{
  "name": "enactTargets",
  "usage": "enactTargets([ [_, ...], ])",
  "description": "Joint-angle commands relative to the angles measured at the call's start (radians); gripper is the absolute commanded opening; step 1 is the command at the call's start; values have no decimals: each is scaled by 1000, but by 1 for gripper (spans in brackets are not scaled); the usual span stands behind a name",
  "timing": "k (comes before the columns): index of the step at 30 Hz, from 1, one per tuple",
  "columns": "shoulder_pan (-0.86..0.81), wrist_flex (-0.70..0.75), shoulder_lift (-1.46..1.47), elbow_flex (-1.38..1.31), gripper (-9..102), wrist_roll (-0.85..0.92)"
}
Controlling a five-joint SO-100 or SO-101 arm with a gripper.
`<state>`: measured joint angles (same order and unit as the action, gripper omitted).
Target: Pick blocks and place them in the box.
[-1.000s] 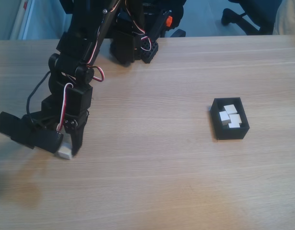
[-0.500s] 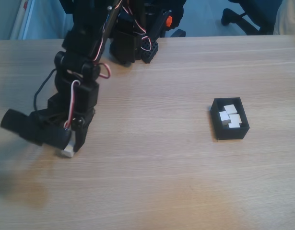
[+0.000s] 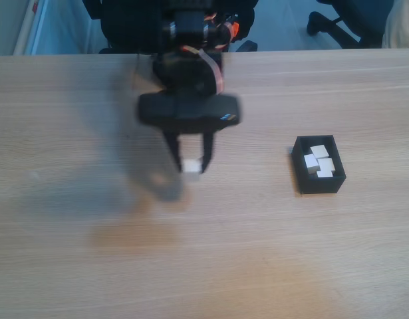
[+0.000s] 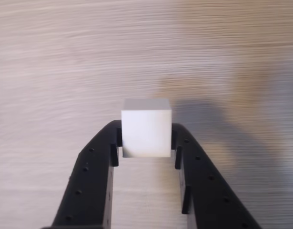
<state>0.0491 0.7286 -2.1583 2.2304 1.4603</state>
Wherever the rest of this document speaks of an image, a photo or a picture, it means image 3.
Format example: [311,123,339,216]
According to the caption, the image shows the black oval camera box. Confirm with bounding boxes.
[136,92,242,134]

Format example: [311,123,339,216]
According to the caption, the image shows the black office chair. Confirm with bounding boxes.
[81,0,259,54]

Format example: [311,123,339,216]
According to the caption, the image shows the red white servo cable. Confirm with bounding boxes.
[180,46,225,96]

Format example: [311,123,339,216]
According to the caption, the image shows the person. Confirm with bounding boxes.
[380,0,409,50]

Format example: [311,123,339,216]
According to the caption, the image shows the black open box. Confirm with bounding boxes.
[291,134,347,195]

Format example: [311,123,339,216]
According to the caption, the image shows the white board panel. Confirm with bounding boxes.
[13,0,49,56]

